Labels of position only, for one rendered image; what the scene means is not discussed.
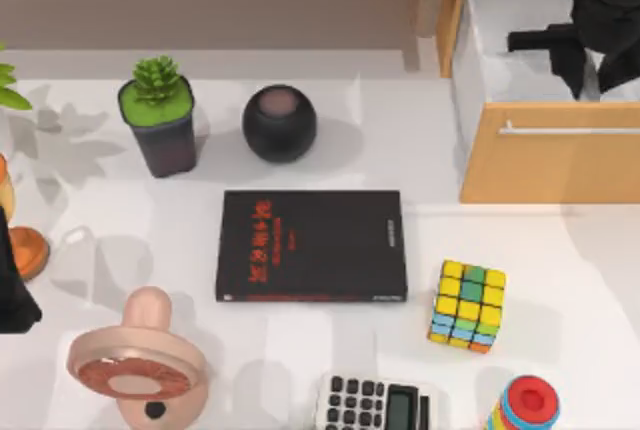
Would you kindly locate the pale wooden drawer front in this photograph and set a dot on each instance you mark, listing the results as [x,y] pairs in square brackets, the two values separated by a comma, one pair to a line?
[550,170]

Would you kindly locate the wooden drawer cabinet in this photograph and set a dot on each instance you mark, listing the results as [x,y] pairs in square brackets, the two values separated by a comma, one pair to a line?
[450,15]

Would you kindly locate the coloured puzzle cube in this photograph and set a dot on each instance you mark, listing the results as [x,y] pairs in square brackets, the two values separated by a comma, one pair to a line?
[465,310]

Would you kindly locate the black round speaker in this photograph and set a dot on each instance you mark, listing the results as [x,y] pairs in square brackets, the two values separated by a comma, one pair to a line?
[280,135]

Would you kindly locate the black book with red lettering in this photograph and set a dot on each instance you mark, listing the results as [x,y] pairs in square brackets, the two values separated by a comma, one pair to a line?
[320,250]

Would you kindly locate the stack of coloured rings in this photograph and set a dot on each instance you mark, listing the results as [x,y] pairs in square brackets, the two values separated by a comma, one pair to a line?
[530,400]

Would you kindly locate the white calculator with black keys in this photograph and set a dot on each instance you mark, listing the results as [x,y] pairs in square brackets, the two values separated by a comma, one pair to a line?
[360,405]

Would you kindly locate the green succulent in dark pot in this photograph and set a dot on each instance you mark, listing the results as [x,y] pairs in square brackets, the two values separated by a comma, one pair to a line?
[162,135]

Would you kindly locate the green leafy plant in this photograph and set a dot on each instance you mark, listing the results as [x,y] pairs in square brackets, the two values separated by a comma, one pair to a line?
[10,95]

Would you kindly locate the orange trophy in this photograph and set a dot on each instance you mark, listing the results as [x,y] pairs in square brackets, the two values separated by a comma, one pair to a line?
[31,250]

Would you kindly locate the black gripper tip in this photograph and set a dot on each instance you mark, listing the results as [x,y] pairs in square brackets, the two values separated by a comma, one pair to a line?
[10,290]

